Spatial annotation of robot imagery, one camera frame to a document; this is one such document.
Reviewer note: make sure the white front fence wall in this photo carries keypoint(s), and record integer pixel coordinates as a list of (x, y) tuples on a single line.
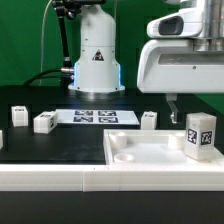
[(109, 178)]

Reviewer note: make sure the white sheet with tags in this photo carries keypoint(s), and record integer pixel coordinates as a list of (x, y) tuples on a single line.
[(104, 117)]

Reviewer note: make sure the white block left edge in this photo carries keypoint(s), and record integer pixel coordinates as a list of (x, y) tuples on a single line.
[(1, 139)]

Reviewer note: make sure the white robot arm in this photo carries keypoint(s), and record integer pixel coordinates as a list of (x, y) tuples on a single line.
[(98, 73)]

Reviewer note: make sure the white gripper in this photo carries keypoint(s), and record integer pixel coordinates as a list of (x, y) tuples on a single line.
[(172, 66)]

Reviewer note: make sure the white square tabletop part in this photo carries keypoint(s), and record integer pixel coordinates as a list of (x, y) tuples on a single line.
[(153, 147)]

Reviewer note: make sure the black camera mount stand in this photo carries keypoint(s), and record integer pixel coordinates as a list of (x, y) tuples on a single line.
[(69, 9)]

